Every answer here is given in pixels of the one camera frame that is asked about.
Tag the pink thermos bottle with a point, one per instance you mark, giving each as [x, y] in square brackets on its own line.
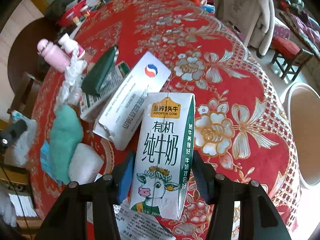
[53, 55]

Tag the dark green pouch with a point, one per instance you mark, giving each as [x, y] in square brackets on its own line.
[97, 77]

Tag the milk carton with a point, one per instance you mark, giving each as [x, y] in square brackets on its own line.
[164, 155]

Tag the dark wooden chair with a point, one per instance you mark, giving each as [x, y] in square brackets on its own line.
[26, 95]

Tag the white cardboard box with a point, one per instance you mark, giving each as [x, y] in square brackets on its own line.
[123, 112]

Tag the printed white paper packet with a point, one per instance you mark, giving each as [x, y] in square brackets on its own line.
[133, 225]

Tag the beige trash bin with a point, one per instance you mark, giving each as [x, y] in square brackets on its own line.
[302, 108]

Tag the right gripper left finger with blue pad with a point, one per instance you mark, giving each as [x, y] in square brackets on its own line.
[67, 218]

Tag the white tissue pack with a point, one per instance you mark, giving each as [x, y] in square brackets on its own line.
[85, 164]

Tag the chair with white coat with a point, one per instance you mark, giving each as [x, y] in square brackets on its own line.
[255, 19]

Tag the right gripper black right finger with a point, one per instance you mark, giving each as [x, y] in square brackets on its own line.
[259, 218]

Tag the small white pill bottle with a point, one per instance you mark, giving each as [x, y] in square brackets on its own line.
[70, 45]

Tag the teal green cloth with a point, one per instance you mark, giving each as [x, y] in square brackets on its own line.
[65, 135]

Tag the red floral tablecloth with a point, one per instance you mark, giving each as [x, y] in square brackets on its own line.
[241, 128]

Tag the white plastic bag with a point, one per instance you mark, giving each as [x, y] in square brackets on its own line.
[70, 91]

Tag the small stool red cushion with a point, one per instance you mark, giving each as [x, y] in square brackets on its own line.
[289, 57]

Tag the blue tissue pack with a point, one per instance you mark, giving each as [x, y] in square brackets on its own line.
[46, 163]

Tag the red plastic basin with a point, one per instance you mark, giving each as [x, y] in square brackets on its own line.
[67, 18]

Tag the round dark wooden tabletop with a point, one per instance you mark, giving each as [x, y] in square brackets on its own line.
[24, 57]

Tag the green white medicine box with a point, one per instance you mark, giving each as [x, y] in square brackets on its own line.
[91, 106]

